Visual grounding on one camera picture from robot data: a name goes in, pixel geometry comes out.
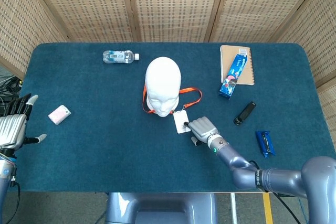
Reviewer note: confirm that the blue carpet table cover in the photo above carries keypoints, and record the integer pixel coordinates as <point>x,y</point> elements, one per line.
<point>92,155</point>

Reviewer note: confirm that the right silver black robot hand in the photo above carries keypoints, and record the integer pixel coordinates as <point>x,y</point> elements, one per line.
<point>203,128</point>

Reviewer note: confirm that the dark blue snack packet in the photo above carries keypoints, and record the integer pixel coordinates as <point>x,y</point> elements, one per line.
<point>265,144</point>

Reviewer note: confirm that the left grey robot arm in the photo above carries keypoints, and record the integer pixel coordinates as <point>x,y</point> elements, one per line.
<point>5,176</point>

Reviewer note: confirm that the white badge card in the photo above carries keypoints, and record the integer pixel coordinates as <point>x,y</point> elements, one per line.
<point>180,120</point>

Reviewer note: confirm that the white pink tissue pack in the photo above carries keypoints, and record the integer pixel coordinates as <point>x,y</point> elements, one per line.
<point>59,114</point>

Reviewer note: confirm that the white table leg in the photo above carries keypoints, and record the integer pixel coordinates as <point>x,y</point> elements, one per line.
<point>234,208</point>

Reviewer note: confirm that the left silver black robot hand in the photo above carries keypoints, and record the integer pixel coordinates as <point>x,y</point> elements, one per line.
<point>11,127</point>

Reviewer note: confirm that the blue cookie box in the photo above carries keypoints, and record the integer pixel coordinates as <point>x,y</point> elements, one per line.
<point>233,77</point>

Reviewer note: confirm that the clear plastic water bottle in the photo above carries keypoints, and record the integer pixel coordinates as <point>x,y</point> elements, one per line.
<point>118,56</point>

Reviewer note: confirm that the woven bamboo screen panel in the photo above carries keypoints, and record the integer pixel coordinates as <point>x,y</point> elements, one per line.
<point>15,24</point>
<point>173,6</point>
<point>320,37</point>
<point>262,6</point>
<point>329,103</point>
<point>86,6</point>

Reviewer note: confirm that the white mannequin head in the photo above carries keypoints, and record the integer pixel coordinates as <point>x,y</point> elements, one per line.
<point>162,82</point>

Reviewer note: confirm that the black stapler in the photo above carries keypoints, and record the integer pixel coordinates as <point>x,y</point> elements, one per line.
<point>244,113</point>

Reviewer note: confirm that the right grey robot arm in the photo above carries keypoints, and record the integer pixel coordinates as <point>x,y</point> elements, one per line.
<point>278,179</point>

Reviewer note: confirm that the brown spiral notebook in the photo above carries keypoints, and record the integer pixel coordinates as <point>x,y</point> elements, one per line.
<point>227,61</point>

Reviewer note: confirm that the grey robot torso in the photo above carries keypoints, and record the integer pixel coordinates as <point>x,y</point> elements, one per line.
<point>160,208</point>

